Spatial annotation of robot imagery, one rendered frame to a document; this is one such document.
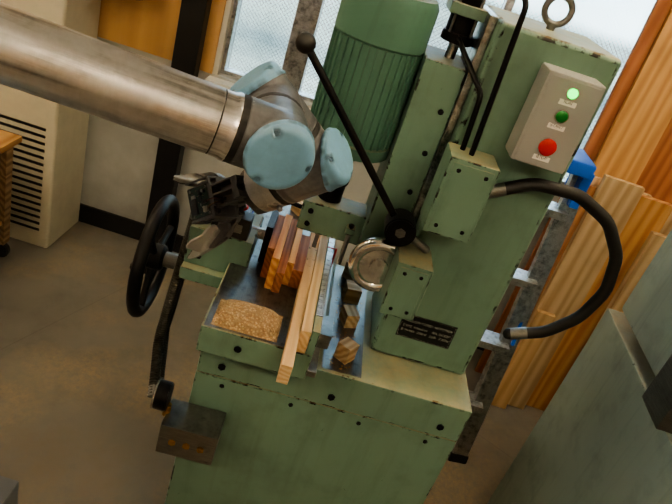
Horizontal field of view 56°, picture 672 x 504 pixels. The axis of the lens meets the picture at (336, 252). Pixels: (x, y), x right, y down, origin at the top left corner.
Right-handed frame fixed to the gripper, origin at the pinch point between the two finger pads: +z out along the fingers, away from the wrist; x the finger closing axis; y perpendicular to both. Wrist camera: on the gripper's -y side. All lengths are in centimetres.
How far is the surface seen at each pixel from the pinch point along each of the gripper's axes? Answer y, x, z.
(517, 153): -24, 3, -56
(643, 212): -170, 7, -61
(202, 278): -14.4, 9.4, 11.4
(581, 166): -110, -6, -53
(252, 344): -5.0, 25.2, -6.4
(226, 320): -2.6, 20.0, -3.5
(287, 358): -1.5, 28.8, -16.2
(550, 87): -21, -6, -65
